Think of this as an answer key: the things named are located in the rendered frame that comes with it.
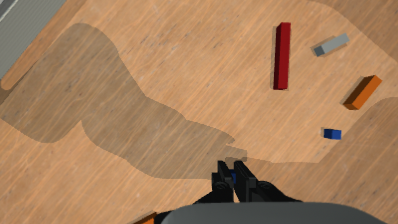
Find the red rod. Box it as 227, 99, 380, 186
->
273, 22, 291, 90

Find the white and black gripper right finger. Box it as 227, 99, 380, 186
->
234, 160, 304, 202

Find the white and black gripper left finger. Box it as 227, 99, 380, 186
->
154, 160, 234, 224

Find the orange rod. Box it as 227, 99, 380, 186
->
133, 212, 158, 224
343, 75, 382, 110

